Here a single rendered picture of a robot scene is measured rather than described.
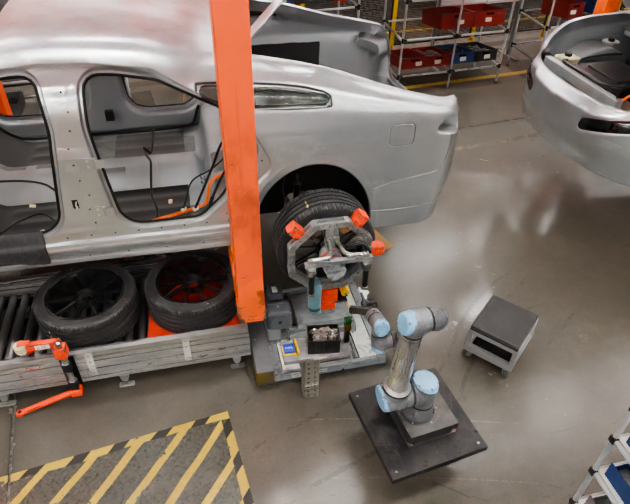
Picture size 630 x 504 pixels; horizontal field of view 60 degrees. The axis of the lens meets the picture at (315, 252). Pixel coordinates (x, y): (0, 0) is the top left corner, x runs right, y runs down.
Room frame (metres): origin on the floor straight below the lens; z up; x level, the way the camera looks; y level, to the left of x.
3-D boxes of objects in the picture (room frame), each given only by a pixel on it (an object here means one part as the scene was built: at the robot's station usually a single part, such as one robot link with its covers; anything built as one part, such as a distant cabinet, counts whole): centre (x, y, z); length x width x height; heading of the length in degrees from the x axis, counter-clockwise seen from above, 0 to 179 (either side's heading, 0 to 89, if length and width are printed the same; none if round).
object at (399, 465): (1.90, -0.62, 0.15); 0.60 x 0.60 x 0.30; 21
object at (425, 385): (1.90, -0.62, 0.58); 0.17 x 0.15 x 0.18; 108
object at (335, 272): (2.65, -0.11, 0.85); 0.21 x 0.14 x 0.14; 14
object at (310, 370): (2.29, 0.01, 0.21); 0.10 x 0.10 x 0.42; 14
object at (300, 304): (2.89, -0.05, 0.32); 0.40 x 0.30 x 0.28; 104
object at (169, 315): (2.85, 0.85, 0.39); 0.66 x 0.66 x 0.24
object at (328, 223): (2.72, -0.09, 0.85); 0.54 x 0.07 x 0.54; 104
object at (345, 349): (2.30, -0.02, 0.44); 0.43 x 0.17 x 0.03; 104
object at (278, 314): (2.82, 0.28, 0.26); 0.42 x 0.18 x 0.35; 14
